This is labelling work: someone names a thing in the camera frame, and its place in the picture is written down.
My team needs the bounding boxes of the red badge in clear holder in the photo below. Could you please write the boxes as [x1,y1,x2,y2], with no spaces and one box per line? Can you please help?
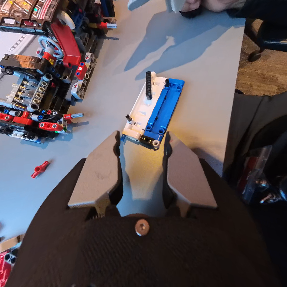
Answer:
[238,145,287,204]

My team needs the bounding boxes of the printed toy box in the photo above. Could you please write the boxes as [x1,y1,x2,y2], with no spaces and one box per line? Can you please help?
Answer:
[0,234,25,287]

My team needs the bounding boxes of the blue white brick assembly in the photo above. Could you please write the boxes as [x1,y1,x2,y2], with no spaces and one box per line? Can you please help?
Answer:
[121,71,185,151]

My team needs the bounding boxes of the person's legs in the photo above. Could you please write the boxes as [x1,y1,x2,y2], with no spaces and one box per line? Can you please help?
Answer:
[224,90,287,287]

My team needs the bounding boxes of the black brick beam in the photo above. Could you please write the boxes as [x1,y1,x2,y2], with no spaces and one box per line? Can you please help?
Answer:
[145,71,153,100]

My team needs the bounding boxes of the grey desk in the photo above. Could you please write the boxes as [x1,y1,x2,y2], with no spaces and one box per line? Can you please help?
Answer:
[0,0,246,247]

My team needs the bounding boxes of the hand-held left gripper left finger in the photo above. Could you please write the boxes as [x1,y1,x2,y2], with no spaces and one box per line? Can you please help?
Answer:
[67,130,124,217]

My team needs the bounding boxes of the red brick connector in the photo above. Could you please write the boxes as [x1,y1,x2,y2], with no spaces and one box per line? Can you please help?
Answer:
[31,161,50,178]

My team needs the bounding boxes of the black office chair base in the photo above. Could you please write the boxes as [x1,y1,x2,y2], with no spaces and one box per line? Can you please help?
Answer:
[244,18,287,62]

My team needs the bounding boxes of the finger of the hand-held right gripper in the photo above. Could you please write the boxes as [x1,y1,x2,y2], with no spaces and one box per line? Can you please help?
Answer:
[127,0,149,11]

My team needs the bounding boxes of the person's right hand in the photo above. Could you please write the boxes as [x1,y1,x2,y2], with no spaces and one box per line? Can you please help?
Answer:
[183,0,239,13]

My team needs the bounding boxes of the toy brick car model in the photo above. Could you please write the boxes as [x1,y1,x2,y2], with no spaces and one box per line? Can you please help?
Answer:
[0,0,118,144]

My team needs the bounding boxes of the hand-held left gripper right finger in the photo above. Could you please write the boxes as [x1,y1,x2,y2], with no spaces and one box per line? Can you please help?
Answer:
[162,131,218,217]

